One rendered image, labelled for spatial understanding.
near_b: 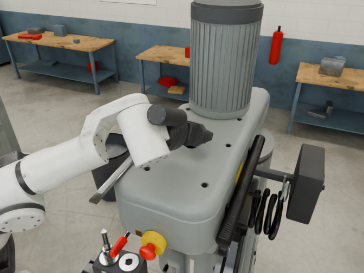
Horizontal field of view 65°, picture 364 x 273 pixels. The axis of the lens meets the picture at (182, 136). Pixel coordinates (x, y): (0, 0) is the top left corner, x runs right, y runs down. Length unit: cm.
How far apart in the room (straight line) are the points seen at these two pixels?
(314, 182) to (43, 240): 266
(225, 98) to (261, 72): 427
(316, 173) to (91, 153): 74
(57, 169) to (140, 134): 15
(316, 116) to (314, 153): 360
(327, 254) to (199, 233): 253
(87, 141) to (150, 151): 11
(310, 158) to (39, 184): 85
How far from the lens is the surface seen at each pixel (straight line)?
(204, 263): 98
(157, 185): 64
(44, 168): 52
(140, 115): 48
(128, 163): 70
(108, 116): 50
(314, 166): 105
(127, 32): 589
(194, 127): 63
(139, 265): 145
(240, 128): 85
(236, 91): 86
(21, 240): 329
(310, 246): 311
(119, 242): 78
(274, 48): 483
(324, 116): 466
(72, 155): 51
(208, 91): 85
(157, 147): 47
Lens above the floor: 232
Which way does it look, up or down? 33 degrees down
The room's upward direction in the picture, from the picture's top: straight up
